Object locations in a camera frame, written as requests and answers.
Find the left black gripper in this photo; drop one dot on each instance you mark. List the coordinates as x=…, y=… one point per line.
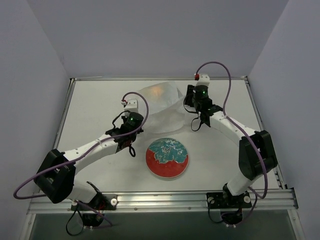
x=137, y=124

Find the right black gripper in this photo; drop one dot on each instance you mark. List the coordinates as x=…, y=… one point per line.
x=189, y=93

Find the white translucent plastic bag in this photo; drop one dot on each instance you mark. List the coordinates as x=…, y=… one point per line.
x=166, y=114

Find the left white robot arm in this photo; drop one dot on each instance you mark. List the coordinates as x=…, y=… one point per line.
x=56, y=175

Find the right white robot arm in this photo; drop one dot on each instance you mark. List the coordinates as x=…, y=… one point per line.
x=256, y=153

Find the orange fake fruit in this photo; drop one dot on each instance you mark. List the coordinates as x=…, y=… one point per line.
x=156, y=92

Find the red and teal plate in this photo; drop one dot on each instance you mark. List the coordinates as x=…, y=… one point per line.
x=167, y=158

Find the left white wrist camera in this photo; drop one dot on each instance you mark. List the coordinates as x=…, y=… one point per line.
x=130, y=105

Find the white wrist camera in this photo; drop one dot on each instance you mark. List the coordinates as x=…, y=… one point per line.
x=202, y=79
x=130, y=105

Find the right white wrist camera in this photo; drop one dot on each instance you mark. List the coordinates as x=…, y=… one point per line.
x=202, y=79

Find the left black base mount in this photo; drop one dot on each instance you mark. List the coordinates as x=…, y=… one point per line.
x=90, y=215

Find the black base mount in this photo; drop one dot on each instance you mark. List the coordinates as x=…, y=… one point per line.
x=233, y=210
x=90, y=215

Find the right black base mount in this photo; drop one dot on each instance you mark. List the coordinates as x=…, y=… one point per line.
x=233, y=210

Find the aluminium front rail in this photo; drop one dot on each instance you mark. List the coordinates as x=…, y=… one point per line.
x=166, y=202

